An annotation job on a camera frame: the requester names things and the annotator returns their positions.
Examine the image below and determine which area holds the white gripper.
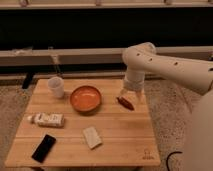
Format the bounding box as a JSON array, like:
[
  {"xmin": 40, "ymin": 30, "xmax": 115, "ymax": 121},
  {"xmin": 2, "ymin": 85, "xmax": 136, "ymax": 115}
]
[{"xmin": 119, "ymin": 68, "xmax": 145, "ymax": 101}]

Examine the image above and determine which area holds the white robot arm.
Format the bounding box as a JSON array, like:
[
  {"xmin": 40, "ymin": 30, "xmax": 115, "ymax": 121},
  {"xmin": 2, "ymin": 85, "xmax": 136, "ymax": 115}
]
[{"xmin": 122, "ymin": 42, "xmax": 213, "ymax": 171}]

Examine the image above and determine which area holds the white sponge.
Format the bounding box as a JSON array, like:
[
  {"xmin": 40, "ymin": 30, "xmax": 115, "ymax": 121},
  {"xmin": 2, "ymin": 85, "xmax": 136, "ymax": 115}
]
[{"xmin": 83, "ymin": 127, "xmax": 102, "ymax": 149}]

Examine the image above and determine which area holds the orange bowl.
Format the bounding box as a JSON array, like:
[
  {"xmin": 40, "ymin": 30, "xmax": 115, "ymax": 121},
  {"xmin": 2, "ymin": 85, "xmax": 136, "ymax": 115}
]
[{"xmin": 70, "ymin": 86, "xmax": 102, "ymax": 112}]

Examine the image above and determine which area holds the wooden cutting board table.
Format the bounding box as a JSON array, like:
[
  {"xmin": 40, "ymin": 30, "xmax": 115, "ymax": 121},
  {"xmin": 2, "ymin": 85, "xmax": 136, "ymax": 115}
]
[{"xmin": 5, "ymin": 79, "xmax": 160, "ymax": 168}]

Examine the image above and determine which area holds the white plastic cup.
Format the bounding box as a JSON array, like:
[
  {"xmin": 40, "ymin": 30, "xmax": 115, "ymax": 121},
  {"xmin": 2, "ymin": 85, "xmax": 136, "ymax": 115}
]
[{"xmin": 47, "ymin": 77, "xmax": 64, "ymax": 98}]

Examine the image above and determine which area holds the white labelled bottle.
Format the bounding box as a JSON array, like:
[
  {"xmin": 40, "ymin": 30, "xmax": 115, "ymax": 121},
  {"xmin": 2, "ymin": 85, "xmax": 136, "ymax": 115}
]
[{"xmin": 27, "ymin": 113, "xmax": 64, "ymax": 128}]

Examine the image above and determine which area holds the black smartphone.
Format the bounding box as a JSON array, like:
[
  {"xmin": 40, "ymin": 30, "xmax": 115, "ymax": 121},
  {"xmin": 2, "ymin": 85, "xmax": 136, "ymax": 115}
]
[{"xmin": 32, "ymin": 134, "xmax": 56, "ymax": 163}]

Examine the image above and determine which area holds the grey metal rail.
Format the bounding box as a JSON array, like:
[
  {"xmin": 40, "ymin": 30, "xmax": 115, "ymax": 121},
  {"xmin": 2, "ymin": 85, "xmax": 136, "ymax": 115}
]
[{"xmin": 0, "ymin": 46, "xmax": 213, "ymax": 66}]

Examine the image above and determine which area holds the black cable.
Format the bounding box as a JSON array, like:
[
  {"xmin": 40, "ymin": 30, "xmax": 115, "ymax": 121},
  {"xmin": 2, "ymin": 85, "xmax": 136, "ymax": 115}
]
[{"xmin": 165, "ymin": 151, "xmax": 183, "ymax": 171}]

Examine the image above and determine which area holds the black bracket foot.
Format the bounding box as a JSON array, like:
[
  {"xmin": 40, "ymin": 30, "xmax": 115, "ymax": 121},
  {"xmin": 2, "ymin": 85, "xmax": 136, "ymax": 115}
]
[{"xmin": 22, "ymin": 72, "xmax": 35, "ymax": 89}]

